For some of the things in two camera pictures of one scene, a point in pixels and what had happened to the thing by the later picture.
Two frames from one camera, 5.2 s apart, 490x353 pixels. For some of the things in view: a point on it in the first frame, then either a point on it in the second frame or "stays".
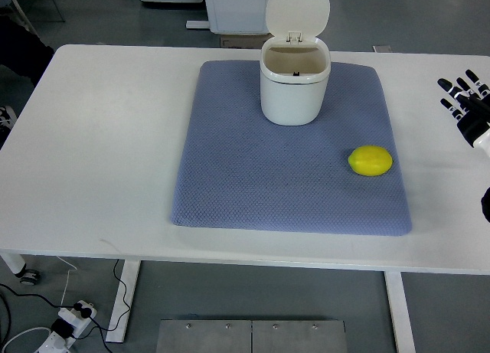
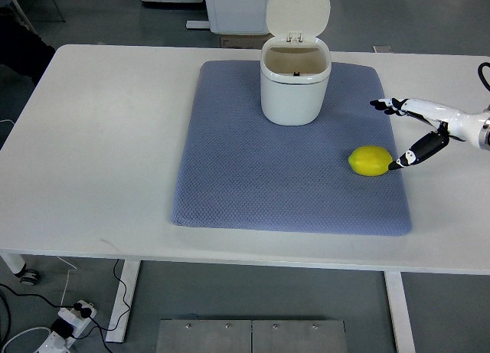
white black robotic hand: (475, 119) -> (452, 124)
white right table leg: (400, 312) stays
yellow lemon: (370, 160) stays
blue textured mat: (240, 171) stays
